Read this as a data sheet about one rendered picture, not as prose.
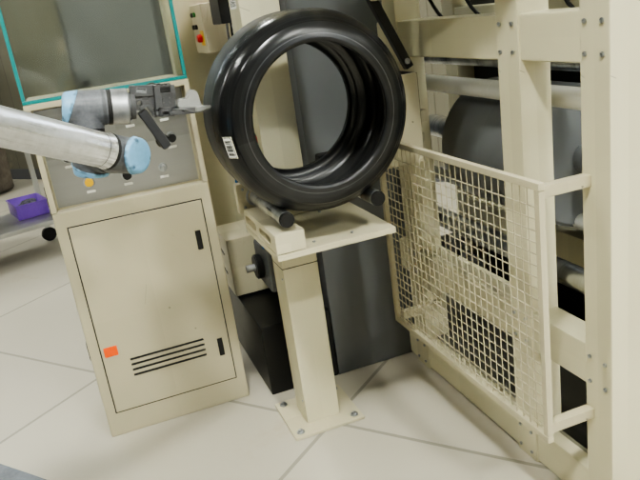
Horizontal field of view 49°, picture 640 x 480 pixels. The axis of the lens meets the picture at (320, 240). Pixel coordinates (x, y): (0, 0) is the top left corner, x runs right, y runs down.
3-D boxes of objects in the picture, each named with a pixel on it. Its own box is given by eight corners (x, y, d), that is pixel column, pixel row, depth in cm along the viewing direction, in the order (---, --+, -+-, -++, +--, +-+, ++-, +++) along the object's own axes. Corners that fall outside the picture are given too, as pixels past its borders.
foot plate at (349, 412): (274, 406, 274) (273, 401, 273) (338, 386, 282) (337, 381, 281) (296, 441, 250) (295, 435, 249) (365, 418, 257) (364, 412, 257)
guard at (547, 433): (395, 320, 263) (374, 136, 241) (399, 318, 263) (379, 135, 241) (548, 444, 181) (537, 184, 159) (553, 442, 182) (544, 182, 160)
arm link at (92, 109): (63, 130, 183) (58, 90, 181) (112, 127, 187) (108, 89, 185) (63, 130, 174) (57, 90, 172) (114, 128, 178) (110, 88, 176)
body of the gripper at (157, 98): (177, 84, 182) (129, 87, 178) (179, 117, 184) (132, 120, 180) (172, 83, 189) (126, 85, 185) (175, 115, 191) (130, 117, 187)
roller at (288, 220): (258, 204, 227) (246, 199, 225) (263, 191, 227) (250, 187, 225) (290, 230, 196) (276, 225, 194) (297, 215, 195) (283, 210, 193)
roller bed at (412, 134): (362, 160, 252) (352, 76, 243) (399, 152, 257) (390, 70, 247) (386, 170, 234) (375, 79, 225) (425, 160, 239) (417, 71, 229)
